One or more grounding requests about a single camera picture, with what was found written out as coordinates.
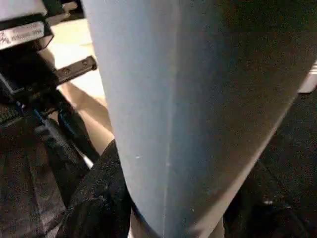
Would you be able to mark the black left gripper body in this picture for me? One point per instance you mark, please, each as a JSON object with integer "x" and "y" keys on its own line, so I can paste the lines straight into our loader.
{"x": 27, "y": 74}

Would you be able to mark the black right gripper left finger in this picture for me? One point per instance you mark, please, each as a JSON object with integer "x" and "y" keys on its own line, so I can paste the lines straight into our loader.
{"x": 99, "y": 198}

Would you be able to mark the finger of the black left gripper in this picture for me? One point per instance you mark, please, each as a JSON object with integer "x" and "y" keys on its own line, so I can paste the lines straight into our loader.
{"x": 79, "y": 131}
{"x": 59, "y": 146}

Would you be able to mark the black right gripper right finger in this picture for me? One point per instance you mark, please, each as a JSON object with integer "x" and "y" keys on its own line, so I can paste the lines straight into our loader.
{"x": 272, "y": 210}

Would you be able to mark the white plastic table top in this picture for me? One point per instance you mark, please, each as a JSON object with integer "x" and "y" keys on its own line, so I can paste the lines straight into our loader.
{"x": 74, "y": 104}

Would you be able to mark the white plastic table leg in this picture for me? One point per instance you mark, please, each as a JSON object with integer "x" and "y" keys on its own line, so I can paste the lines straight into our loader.
{"x": 185, "y": 99}

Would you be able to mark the black work mat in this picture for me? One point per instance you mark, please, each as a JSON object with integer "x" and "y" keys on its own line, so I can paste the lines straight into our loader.
{"x": 297, "y": 148}

